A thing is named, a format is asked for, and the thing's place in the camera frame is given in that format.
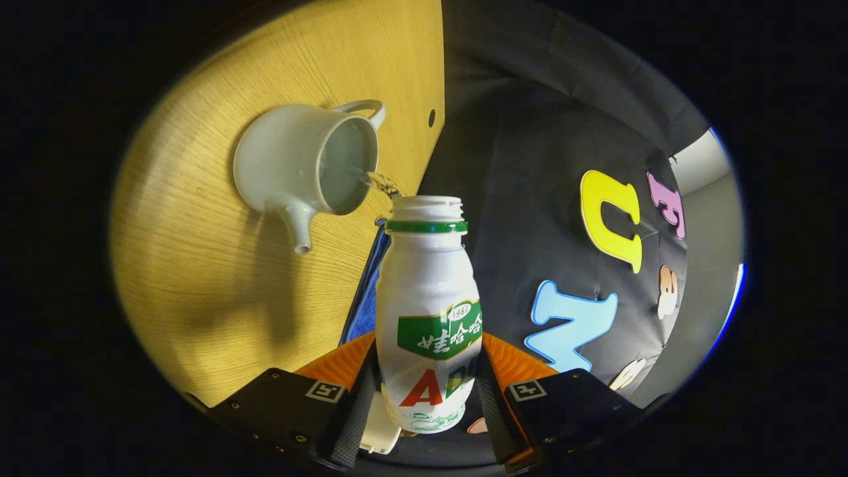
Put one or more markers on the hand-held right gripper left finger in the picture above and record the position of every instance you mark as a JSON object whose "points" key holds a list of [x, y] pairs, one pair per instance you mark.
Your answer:
{"points": [[351, 417]]}

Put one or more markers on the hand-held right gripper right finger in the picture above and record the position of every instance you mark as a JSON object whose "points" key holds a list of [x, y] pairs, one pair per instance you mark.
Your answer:
{"points": [[497, 417]]}

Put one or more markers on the white plastic water bottle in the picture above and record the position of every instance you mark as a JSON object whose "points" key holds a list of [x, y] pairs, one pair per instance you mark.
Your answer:
{"points": [[424, 285]]}

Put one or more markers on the white ceramic teacup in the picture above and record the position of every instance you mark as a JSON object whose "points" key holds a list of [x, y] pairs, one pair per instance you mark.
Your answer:
{"points": [[275, 159]]}

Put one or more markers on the cream toaster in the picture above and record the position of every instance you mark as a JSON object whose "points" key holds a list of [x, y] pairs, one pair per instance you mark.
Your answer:
{"points": [[381, 424]]}

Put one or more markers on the blue folded towel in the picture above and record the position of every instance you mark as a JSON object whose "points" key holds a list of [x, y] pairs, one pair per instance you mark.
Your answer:
{"points": [[363, 311]]}

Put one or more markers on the black backdrop cloth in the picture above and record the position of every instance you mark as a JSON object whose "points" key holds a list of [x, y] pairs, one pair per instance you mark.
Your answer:
{"points": [[530, 132]]}

